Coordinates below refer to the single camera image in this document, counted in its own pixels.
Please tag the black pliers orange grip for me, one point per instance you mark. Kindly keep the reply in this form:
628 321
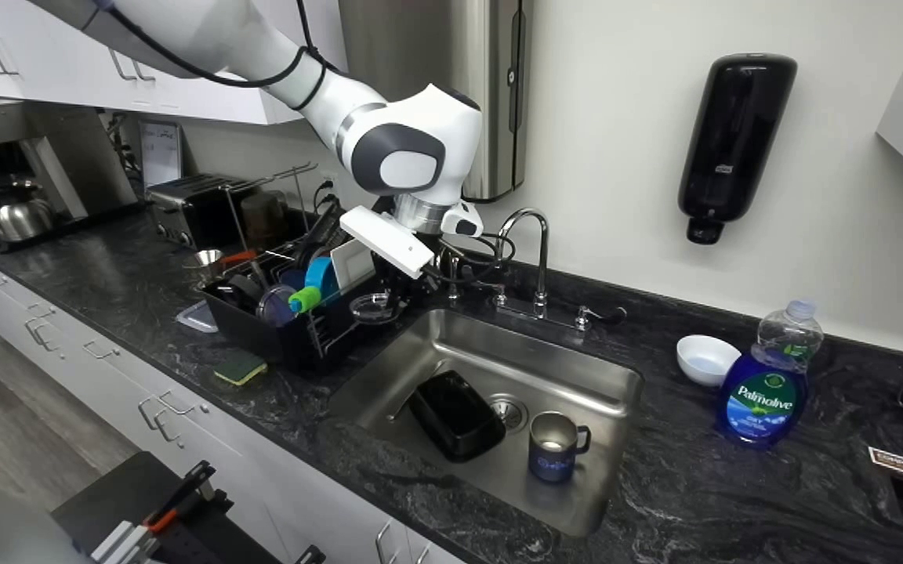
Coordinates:
185 490

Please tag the black tool board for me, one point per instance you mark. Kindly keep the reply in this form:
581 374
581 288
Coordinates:
94 500

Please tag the blue metal mug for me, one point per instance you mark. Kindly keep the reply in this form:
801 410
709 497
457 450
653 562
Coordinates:
556 450

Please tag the purple translucent lid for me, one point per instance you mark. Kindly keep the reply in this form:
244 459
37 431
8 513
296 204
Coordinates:
272 304

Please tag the black wall soap dispenser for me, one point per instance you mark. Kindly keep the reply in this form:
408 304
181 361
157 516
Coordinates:
735 136

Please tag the steel bowl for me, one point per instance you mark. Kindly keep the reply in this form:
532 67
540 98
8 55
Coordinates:
208 255

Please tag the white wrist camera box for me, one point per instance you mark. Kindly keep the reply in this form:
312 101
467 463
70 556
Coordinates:
384 243

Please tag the small round glass lid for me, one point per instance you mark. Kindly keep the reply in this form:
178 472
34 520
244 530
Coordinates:
375 304

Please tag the aluminium bracket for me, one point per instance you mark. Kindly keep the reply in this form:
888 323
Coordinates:
116 541

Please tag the white square plate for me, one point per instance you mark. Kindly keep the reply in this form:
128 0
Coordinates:
351 268

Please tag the small white bowl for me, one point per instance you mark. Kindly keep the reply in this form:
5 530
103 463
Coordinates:
707 361

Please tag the black rectangular container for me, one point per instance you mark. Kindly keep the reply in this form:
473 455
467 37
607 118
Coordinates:
457 417

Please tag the white paper notice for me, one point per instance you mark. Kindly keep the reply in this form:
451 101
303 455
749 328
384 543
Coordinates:
162 156

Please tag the blue dish soap bottle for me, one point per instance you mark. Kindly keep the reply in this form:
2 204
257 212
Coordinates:
762 403

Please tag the chrome gooseneck faucet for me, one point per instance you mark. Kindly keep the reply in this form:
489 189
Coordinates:
543 255

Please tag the stainless steel sink basin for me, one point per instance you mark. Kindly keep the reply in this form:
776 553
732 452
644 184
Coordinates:
533 361

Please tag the black dish rack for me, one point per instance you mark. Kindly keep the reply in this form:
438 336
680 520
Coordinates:
250 336

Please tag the steel paper towel dispenser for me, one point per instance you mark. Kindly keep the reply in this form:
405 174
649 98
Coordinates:
408 42

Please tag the metal sink drain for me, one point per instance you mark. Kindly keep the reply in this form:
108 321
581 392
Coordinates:
509 410

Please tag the steel kettle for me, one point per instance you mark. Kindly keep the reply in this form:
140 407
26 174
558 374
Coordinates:
14 215

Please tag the yellow green sponge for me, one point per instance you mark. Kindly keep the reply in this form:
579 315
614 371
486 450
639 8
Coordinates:
238 367

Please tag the blue plastic bowl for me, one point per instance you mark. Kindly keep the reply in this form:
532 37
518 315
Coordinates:
316 277

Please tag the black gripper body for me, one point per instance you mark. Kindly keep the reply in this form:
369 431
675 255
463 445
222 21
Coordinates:
391 279

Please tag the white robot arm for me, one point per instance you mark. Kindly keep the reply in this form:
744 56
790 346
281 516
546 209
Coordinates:
408 159

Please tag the white lower cabinet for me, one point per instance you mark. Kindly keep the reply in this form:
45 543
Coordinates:
94 381

